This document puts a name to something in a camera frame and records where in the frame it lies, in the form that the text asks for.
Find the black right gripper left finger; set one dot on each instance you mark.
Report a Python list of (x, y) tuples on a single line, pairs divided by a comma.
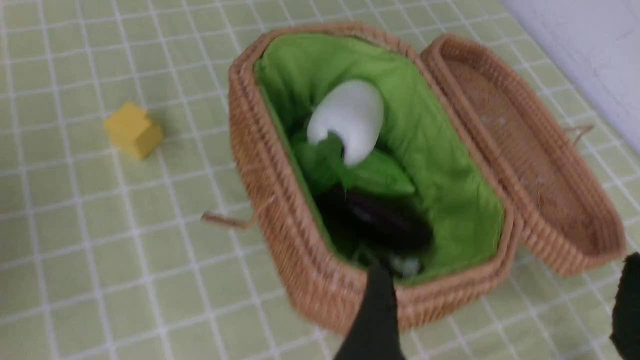
[(374, 334)]

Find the yellow foam cube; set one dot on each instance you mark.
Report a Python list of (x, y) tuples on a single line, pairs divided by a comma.
[(131, 130)]

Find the white toy radish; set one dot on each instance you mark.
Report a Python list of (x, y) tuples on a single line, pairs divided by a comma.
[(353, 111)]

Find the woven wicker basket lid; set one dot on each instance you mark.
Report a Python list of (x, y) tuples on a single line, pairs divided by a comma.
[(569, 221)]

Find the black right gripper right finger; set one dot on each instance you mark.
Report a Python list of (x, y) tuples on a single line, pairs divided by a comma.
[(625, 333)]

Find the purple toy eggplant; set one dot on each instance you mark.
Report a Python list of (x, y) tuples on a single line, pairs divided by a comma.
[(389, 223)]

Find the woven wicker basket green lining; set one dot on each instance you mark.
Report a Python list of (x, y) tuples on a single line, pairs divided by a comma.
[(274, 86)]

